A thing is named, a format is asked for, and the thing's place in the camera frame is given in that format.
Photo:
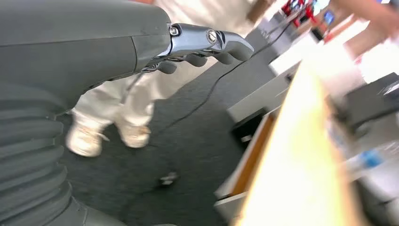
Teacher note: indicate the red equipment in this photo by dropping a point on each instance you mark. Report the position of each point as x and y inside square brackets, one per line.
[304, 11]

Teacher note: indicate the person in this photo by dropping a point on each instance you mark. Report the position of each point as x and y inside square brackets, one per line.
[371, 18]
[137, 103]

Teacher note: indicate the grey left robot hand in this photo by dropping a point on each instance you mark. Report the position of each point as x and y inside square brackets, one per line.
[78, 46]

